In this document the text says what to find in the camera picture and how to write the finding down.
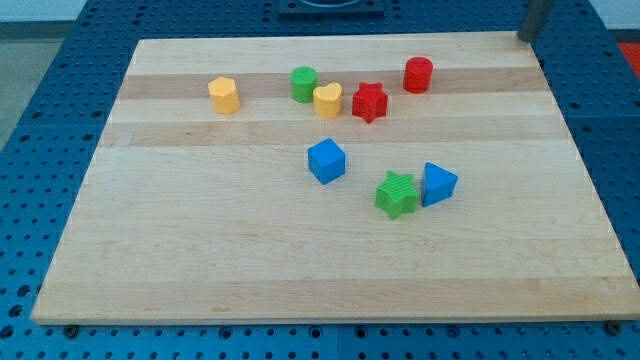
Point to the green cylinder block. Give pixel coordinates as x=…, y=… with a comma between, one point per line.
x=303, y=81

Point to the wooden board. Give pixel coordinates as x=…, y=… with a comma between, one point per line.
x=189, y=216

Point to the blue cube block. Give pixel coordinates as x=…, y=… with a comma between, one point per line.
x=326, y=161

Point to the green star block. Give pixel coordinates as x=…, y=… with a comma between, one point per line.
x=396, y=194

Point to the yellow heart block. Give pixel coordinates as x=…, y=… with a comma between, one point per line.
x=327, y=100

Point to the red star block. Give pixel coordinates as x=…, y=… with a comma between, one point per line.
x=370, y=101

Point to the blue triangle block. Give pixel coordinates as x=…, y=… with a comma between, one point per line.
x=437, y=184

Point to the yellow hexagon block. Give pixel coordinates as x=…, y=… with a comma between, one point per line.
x=224, y=95

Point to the red cylinder block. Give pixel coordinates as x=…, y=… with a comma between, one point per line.
x=417, y=75

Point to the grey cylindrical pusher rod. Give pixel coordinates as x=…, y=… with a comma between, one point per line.
x=537, y=13

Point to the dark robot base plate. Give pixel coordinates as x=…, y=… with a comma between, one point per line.
x=296, y=8

